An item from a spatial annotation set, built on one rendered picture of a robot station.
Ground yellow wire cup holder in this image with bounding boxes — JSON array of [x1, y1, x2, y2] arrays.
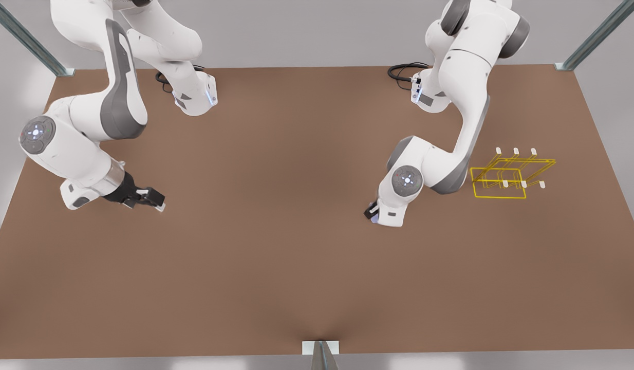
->
[[470, 147, 557, 200]]

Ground black cable loop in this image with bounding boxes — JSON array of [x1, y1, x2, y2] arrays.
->
[[155, 65, 206, 94], [387, 62, 432, 92]]

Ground silver frame post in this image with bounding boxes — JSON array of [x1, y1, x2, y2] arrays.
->
[[0, 0, 76, 77], [302, 340, 340, 370], [554, 0, 634, 71]]

